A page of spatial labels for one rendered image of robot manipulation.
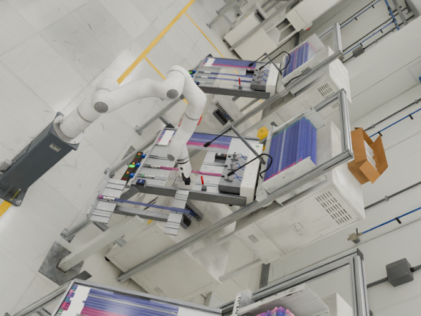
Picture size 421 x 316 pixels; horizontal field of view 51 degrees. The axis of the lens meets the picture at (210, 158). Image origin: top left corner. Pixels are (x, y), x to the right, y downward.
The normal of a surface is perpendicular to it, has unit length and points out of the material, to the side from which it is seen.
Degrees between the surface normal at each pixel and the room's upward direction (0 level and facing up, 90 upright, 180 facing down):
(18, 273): 0
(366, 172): 49
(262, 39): 90
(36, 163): 90
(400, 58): 90
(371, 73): 90
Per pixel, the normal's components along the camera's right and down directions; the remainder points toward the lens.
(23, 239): 0.72, -0.47
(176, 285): -0.21, 0.55
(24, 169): -0.04, 0.69
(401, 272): -0.66, -0.69
